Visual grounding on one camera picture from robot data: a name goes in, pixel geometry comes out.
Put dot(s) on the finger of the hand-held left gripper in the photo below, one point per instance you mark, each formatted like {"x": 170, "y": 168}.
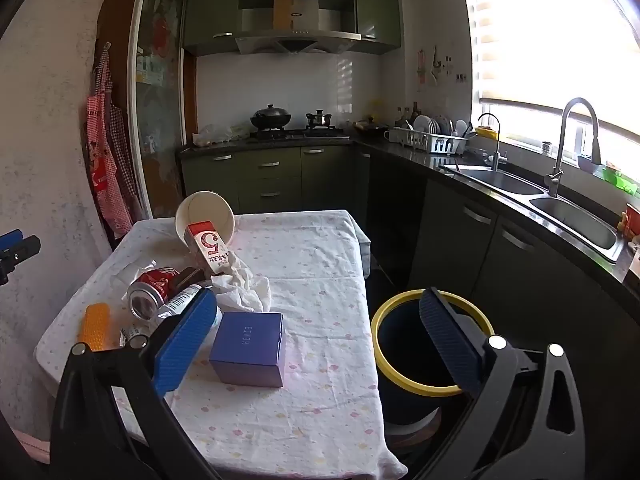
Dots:
{"x": 11, "y": 241}

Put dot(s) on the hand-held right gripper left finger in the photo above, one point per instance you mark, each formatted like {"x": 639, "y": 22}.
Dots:
{"x": 185, "y": 340}

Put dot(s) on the steel double sink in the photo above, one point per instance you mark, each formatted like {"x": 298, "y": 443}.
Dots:
{"x": 575, "y": 225}

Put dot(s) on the black gas stove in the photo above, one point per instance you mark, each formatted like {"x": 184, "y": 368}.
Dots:
{"x": 300, "y": 134}

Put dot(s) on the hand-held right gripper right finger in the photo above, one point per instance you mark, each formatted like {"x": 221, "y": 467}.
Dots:
{"x": 450, "y": 345}

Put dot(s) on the clear plastic bag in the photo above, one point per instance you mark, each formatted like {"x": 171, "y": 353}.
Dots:
{"x": 215, "y": 135}

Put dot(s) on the blue bin with yellow rim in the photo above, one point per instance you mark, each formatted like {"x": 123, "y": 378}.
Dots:
{"x": 400, "y": 340}

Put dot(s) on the green base cabinets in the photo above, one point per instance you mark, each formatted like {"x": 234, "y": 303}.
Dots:
{"x": 270, "y": 175}

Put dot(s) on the round wooden stool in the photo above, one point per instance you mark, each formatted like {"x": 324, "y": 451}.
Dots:
{"x": 410, "y": 435}

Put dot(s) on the white tissue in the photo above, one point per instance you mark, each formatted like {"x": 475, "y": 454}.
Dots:
{"x": 245, "y": 290}

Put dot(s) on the red and white milk carton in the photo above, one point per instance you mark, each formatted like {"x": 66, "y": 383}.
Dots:
{"x": 207, "y": 245}

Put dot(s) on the pink cloth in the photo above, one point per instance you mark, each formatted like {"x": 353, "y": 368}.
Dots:
{"x": 30, "y": 446}

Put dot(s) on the green upper cabinets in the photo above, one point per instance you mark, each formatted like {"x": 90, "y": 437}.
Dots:
{"x": 210, "y": 10}

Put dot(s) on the yellow sponge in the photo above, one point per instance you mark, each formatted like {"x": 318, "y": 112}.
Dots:
{"x": 487, "y": 132}

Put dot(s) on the red checked apron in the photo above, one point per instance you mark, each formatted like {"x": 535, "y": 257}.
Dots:
{"x": 102, "y": 170}

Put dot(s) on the black kitchen countertop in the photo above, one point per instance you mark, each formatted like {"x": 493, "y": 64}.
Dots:
{"x": 400, "y": 152}

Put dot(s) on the red box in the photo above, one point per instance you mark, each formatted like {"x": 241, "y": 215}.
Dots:
{"x": 632, "y": 220}

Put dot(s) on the tall steel faucet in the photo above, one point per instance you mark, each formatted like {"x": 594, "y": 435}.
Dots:
{"x": 554, "y": 180}

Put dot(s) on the thin steel faucet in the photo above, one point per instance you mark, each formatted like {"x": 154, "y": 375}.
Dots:
{"x": 497, "y": 150}

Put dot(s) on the green plastic container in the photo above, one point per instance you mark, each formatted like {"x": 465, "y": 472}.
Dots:
{"x": 617, "y": 178}

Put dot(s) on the white paper bowl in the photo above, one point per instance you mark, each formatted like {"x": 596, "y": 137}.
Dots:
{"x": 200, "y": 207}

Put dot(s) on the white window blind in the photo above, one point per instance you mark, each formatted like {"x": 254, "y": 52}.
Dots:
{"x": 540, "y": 35}

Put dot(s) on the small glass jar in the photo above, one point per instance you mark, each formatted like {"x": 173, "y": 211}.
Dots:
{"x": 546, "y": 147}

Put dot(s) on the white dish rack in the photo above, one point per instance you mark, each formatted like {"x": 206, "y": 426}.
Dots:
{"x": 425, "y": 141}

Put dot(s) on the black frying pan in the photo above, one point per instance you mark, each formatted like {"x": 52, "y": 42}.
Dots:
{"x": 371, "y": 126}

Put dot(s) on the red soda can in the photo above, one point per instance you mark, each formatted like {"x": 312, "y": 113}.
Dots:
{"x": 150, "y": 285}

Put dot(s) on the wall hook decoration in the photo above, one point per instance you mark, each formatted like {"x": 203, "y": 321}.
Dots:
{"x": 424, "y": 67}

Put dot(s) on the small labelled bottle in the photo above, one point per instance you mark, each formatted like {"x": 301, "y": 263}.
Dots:
{"x": 131, "y": 334}

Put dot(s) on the white labelled bottle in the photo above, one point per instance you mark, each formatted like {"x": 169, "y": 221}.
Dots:
{"x": 177, "y": 302}

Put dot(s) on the steel range hood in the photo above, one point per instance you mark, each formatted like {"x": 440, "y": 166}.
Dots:
{"x": 295, "y": 42}

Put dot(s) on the glass sliding door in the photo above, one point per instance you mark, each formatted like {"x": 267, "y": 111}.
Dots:
{"x": 160, "y": 110}

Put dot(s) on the black wok with lid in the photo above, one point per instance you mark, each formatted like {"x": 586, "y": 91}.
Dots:
{"x": 270, "y": 117}

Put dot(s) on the small steel pot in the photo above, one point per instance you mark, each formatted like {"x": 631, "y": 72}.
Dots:
{"x": 320, "y": 120}

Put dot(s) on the blue plastic bowl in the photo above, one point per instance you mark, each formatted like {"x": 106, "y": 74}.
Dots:
{"x": 588, "y": 163}

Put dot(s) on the white floral tablecloth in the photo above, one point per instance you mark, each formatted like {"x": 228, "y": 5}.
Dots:
{"x": 310, "y": 270}

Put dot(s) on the purple cardboard box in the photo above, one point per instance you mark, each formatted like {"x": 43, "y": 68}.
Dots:
{"x": 250, "y": 350}

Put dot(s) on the row of white plates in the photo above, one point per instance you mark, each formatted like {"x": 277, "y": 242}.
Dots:
{"x": 430, "y": 124}

